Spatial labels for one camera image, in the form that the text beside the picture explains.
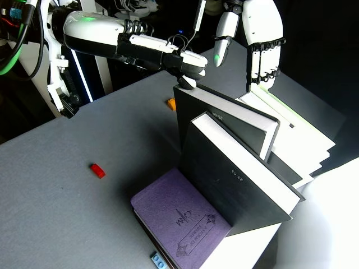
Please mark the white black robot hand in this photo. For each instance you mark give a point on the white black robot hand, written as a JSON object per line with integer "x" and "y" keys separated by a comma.
{"x": 262, "y": 22}
{"x": 193, "y": 63}

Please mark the black book marked 25-04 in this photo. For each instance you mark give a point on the black book marked 25-04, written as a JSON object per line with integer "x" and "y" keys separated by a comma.
{"x": 193, "y": 112}

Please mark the orange toy block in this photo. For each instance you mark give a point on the orange toy block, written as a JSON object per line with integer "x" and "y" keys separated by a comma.
{"x": 171, "y": 104}

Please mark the black book marked 25-03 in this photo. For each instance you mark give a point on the black book marked 25-03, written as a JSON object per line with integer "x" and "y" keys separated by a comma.
{"x": 224, "y": 190}

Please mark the red toy block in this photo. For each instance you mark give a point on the red toy block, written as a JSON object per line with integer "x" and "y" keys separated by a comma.
{"x": 97, "y": 171}

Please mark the purple embossed book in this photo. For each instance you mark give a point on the purple embossed book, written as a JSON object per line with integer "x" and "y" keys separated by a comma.
{"x": 179, "y": 213}

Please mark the grey table cloth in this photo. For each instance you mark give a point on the grey table cloth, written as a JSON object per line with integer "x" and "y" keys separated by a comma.
{"x": 84, "y": 168}

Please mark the plain white book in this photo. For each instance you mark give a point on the plain white book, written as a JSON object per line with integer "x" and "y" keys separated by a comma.
{"x": 314, "y": 165}

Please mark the blue toy block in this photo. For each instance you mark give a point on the blue toy block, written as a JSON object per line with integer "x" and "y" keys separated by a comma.
{"x": 158, "y": 260}

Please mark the white post with blue strip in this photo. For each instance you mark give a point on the white post with blue strip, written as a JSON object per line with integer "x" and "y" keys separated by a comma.
{"x": 82, "y": 75}

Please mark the white black robot mount frame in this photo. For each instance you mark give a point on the white black robot mount frame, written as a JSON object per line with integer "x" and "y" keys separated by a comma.
{"x": 60, "y": 84}

